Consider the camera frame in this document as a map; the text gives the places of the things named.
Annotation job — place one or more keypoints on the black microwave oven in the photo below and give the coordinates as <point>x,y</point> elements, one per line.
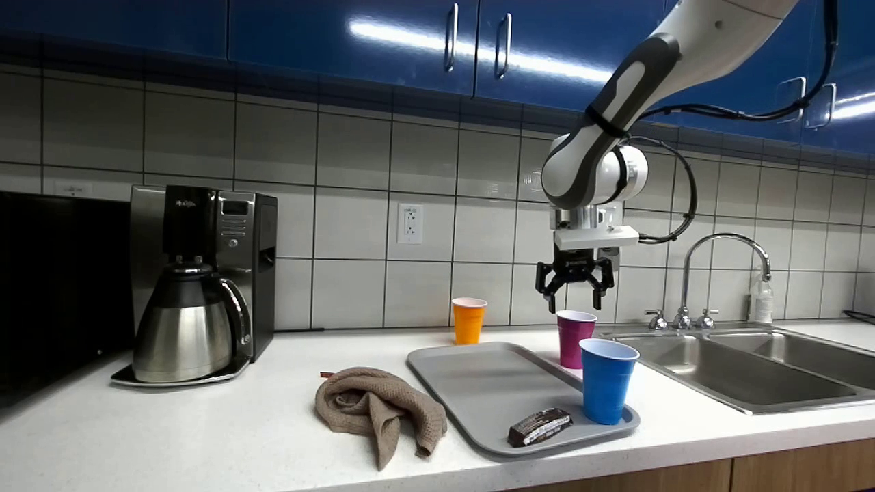
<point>55,291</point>

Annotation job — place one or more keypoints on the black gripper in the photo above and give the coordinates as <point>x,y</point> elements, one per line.
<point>579,262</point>

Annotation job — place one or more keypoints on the magenta plastic cup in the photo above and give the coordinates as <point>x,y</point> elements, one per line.
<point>572,332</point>

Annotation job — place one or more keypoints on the brown cloth towel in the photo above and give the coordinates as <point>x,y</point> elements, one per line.
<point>373,406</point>

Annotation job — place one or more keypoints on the white wall outlet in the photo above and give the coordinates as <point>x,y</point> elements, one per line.
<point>411,224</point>

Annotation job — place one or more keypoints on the wooden base cabinet front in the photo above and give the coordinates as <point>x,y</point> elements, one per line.
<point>774,469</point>

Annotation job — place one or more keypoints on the blue plastic cup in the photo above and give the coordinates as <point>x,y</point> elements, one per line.
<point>609,385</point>

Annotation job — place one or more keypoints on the chrome gooseneck faucet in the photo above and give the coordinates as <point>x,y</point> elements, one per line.
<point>686,283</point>

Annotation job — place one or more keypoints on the clear soap bottle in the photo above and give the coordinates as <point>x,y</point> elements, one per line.
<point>759,303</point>

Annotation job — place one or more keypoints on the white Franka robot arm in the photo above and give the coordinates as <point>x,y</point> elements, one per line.
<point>692,37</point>

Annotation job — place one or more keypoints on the grey plastic tray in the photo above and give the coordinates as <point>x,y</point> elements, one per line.
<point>493,385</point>

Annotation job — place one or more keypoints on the black steel coffee maker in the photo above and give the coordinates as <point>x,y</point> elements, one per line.
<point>241,236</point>

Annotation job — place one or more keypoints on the orange plastic cup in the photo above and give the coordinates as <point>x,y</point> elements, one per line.
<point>468,322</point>

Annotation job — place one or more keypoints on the stainless steel double sink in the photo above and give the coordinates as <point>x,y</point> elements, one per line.
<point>774,382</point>

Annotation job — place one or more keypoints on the black handheld object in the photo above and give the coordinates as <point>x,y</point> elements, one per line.
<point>539,428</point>

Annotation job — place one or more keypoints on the steel coffee carafe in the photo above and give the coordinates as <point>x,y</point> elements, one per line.
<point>187,332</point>

